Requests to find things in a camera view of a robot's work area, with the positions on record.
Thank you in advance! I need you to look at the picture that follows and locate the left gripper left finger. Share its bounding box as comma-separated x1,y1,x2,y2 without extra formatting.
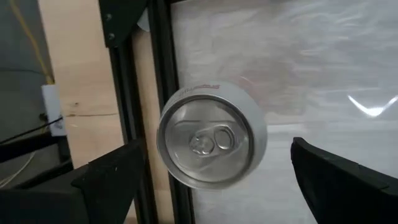
0,139,147,224

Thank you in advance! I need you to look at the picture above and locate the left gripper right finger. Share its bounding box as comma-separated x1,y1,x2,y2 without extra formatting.
290,136,398,224

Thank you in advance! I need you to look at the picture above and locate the white and red soda can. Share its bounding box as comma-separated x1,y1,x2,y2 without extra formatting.
156,80,269,191

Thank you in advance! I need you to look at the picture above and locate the black metal bar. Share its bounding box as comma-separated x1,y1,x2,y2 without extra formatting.
0,133,75,189

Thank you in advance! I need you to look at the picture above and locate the thin black cable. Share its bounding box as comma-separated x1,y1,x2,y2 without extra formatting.
0,116,64,146

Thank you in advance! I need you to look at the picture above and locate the black aluminium table frame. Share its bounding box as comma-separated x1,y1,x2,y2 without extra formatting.
98,0,196,224

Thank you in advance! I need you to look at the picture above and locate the yellow cable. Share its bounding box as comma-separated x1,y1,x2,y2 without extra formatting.
8,0,55,85

